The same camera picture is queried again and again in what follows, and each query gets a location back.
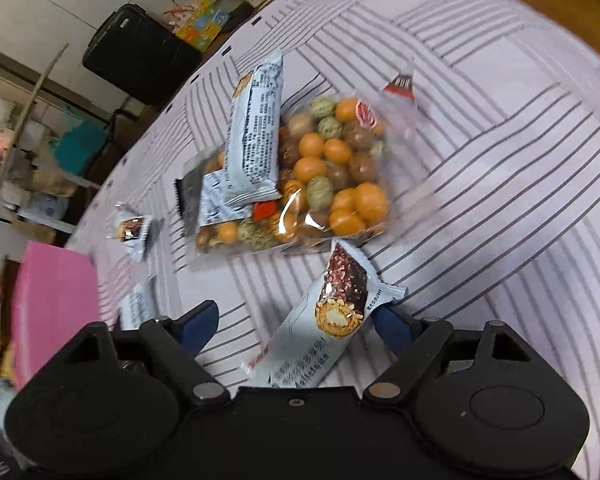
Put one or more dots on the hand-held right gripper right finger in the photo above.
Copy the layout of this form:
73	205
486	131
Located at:
397	332

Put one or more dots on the black suitcase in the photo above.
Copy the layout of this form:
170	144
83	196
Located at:
140	55

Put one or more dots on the pink cardboard box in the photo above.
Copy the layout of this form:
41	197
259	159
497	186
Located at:
55	305

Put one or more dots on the striped bed sheet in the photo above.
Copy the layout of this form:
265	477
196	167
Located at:
480	110

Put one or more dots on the wooden folding table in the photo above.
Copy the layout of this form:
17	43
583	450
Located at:
30	105

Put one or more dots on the black chip packet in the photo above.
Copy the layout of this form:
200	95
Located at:
187	200

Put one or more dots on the teal shopping bag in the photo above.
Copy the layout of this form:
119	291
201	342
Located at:
80	142

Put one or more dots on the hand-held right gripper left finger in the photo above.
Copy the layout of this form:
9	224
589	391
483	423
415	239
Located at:
200	327

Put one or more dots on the clear coated peanut bag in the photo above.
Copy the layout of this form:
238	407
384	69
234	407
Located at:
340	170
240	237

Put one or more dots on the pale blue snack bar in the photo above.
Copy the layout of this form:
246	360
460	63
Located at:
137	305
255	130
220	200
320	320
132	230

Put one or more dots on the colourful box with bags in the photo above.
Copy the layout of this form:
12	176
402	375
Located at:
200	22

